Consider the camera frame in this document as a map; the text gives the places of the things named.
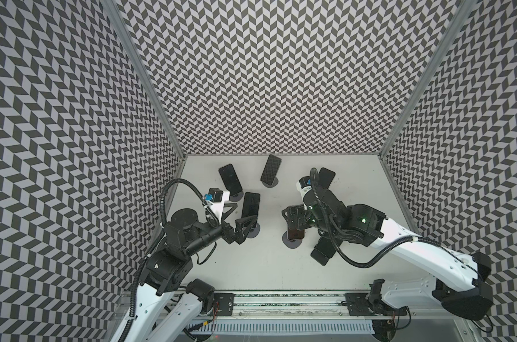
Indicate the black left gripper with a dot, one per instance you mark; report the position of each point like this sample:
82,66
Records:
240,234

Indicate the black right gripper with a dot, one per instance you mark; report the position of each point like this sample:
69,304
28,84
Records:
293,210

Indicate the teal-edged phone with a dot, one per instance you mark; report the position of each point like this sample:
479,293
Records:
271,168
251,204

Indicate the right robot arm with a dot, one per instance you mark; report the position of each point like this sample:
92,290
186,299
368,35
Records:
363,236

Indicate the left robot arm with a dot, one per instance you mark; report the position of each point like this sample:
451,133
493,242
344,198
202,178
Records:
161,306

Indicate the grey round stand far-left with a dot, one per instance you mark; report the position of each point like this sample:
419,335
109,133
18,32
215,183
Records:
236,197

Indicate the grey round stand near left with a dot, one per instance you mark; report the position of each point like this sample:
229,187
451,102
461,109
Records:
253,232

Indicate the grey round stand centre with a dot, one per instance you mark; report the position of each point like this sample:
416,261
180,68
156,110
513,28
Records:
291,243

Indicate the purple-edged phone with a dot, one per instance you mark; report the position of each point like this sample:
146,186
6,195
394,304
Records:
230,179

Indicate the grey round stand middle back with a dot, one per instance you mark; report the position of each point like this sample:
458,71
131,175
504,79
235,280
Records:
272,185

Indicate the black flat stand front right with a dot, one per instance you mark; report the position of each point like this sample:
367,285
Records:
320,257

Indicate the white vent strip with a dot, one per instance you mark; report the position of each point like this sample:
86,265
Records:
288,328

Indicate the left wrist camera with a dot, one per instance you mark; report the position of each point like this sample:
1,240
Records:
216,196

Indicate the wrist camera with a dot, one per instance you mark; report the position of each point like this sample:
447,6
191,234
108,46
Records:
304,182
216,196

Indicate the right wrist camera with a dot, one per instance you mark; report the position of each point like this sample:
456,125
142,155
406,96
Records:
304,182

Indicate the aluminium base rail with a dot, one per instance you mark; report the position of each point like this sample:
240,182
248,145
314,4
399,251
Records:
295,305

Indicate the aluminium corner post left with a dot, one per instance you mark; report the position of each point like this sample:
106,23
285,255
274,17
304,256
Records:
120,28

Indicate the aluminium corner post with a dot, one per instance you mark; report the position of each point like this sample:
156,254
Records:
442,49
120,28

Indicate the aluminium corner post right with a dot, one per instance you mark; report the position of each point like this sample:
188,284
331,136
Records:
442,49

